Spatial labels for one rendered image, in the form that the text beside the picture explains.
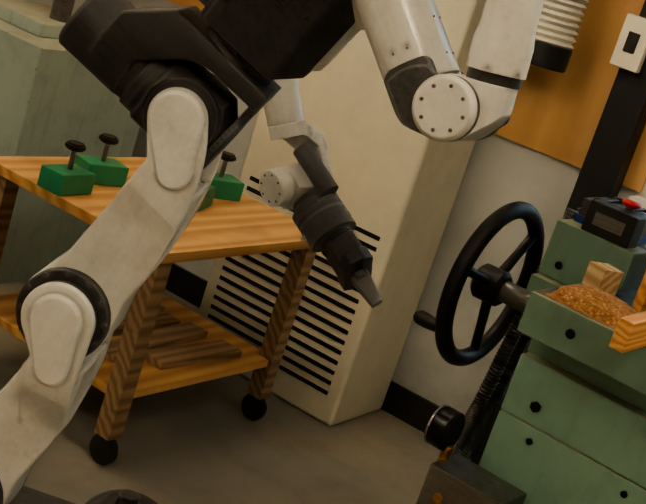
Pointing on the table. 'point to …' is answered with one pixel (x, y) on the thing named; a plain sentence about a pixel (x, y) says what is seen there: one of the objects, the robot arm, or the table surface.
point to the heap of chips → (593, 303)
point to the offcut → (603, 277)
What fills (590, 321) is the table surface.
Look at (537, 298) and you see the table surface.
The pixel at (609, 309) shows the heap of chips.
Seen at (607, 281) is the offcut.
